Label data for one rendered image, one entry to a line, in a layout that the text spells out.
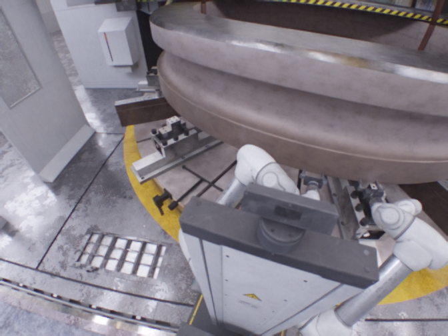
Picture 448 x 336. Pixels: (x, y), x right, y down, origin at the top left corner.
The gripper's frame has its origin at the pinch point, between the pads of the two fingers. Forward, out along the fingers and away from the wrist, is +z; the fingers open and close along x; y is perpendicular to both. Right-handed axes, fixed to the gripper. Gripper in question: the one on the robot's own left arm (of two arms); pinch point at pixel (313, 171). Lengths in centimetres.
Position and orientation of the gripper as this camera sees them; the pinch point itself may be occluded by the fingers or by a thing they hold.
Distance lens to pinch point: 169.1
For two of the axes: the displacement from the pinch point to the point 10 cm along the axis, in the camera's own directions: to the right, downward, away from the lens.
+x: -9.5, -2.3, 2.3
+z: 3.2, -6.7, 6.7
